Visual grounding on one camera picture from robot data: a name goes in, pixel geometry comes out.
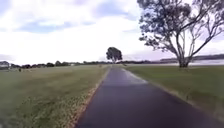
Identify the lone round tree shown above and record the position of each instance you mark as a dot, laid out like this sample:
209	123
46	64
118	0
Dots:
114	54

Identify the dark asphalt path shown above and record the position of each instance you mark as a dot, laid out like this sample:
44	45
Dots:
130	103

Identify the distant line of trees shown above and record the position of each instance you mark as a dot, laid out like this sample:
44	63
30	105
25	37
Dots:
66	63

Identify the green grass field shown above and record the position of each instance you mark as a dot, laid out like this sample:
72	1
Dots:
43	90
190	80

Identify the large bare-branched tree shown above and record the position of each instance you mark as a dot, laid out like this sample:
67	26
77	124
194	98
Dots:
181	30

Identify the distant dark hill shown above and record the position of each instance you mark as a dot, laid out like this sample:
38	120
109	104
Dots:
203	57

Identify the water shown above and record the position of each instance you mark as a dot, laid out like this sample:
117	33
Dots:
206	62

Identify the building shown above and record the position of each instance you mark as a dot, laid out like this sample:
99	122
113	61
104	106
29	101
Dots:
4	64

